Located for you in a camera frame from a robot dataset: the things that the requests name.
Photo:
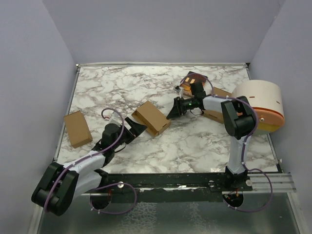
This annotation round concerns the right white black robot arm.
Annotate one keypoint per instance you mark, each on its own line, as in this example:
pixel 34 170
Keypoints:
pixel 240 122

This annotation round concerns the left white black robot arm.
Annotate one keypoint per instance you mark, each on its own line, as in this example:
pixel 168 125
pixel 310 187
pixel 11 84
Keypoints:
pixel 61 183

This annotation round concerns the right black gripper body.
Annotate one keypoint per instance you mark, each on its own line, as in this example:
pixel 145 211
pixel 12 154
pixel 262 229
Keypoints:
pixel 189 104

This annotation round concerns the dark orange paperback book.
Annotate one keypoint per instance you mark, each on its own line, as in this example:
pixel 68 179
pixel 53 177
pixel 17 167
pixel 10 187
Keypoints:
pixel 191 78

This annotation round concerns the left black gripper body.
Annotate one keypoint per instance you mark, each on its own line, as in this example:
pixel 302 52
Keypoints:
pixel 126 136

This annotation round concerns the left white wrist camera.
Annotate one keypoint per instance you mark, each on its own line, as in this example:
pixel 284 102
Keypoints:
pixel 115 120

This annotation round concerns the white orange tape dispenser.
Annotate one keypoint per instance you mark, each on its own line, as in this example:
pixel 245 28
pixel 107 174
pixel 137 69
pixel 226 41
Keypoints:
pixel 265 97

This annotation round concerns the folded brown cardboard box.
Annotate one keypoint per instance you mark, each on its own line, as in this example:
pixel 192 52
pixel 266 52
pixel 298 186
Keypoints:
pixel 214 111

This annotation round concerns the black mounting rail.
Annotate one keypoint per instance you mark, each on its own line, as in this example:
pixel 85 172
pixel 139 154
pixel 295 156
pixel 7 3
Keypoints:
pixel 158 188

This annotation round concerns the small cardboard piece left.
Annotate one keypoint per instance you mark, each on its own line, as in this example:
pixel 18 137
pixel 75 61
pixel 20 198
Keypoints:
pixel 77 129

